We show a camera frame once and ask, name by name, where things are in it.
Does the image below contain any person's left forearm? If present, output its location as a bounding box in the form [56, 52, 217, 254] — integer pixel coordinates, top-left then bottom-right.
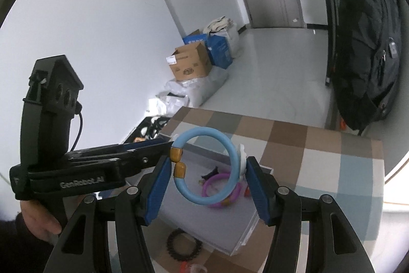
[0, 212, 58, 273]

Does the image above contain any white crumpled packet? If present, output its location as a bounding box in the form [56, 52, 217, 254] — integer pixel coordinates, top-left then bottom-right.
[147, 95, 190, 117]

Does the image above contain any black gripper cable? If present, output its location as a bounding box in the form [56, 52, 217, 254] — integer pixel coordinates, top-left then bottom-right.
[73, 103, 85, 150]

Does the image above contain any clear red hair clip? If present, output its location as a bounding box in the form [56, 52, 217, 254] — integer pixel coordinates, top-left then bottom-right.
[179, 262, 207, 273]

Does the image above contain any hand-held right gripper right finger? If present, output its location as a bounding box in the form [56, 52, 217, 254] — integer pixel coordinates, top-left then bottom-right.
[244, 156, 376, 273]

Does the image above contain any grey rectangular box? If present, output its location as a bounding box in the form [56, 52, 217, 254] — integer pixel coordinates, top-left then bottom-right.
[158, 132, 276, 257]

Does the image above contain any beige cloth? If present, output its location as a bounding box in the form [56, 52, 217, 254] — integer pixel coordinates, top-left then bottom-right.
[204, 16, 236, 34]

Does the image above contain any clear plastic bag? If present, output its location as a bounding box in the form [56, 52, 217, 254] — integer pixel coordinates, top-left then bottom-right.
[164, 66, 229, 107]

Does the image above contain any checked tablecloth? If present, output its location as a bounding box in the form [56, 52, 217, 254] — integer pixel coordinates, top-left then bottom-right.
[150, 106, 384, 273]

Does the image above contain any brown cardboard box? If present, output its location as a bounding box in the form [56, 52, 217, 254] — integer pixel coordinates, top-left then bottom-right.
[166, 42, 213, 82]

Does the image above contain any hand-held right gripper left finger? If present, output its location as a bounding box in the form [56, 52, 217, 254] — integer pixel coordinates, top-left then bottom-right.
[43, 156, 174, 273]

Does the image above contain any black spiral hair tie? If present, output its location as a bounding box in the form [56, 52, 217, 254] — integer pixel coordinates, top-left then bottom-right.
[166, 228, 203, 261]

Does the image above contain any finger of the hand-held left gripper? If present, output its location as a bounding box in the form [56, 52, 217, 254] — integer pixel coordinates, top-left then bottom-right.
[65, 140, 175, 160]
[70, 147, 171, 178]

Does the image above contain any person's left hand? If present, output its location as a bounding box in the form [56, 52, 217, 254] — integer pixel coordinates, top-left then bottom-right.
[19, 199, 64, 243]

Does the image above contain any purple bracelet with bow charm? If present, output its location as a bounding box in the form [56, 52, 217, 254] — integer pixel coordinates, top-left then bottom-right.
[199, 166, 253, 209]

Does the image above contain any black backpack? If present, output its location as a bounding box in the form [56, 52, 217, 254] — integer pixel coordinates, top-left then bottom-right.
[337, 0, 402, 133]

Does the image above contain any black shoe tray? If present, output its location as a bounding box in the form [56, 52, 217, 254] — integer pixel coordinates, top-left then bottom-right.
[123, 115, 172, 145]

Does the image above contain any blue cardboard box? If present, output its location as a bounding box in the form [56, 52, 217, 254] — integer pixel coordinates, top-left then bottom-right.
[182, 33, 235, 70]

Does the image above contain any white plastic bag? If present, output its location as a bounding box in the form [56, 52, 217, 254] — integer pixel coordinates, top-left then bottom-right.
[220, 26, 240, 57]

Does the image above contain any blue bracelet with doll charm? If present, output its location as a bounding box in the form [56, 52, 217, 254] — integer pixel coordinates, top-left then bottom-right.
[170, 127, 249, 206]

